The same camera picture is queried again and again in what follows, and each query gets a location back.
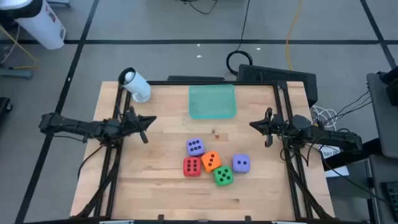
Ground purple foam die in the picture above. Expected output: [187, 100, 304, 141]
[186, 138, 206, 157]
[231, 154, 251, 174]

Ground black keyboard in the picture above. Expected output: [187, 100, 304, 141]
[381, 181, 398, 215]

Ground grey floor foot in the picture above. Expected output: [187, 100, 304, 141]
[0, 67, 34, 80]

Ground black floor equipment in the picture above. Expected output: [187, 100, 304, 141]
[0, 96, 13, 114]

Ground orange foam die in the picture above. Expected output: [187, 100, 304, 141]
[200, 151, 223, 173]

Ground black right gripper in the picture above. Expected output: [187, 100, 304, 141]
[249, 108, 289, 147]

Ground white trash bin black lid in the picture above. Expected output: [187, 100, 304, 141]
[0, 0, 67, 50]

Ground yellow cable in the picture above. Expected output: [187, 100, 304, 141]
[285, 0, 304, 72]
[0, 24, 40, 70]

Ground black aluminium table frame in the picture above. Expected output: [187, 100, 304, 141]
[70, 80, 336, 224]

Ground green foam die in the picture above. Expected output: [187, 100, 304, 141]
[213, 166, 234, 187]

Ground red foam die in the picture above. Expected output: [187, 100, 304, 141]
[183, 156, 202, 177]

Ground white paper label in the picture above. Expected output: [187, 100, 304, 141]
[317, 144, 351, 178]

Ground black coiled cable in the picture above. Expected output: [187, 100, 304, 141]
[226, 0, 254, 77]

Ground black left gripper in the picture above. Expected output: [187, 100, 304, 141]
[119, 106, 157, 144]

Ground teal translucent plastic bin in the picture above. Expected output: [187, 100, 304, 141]
[188, 83, 238, 120]

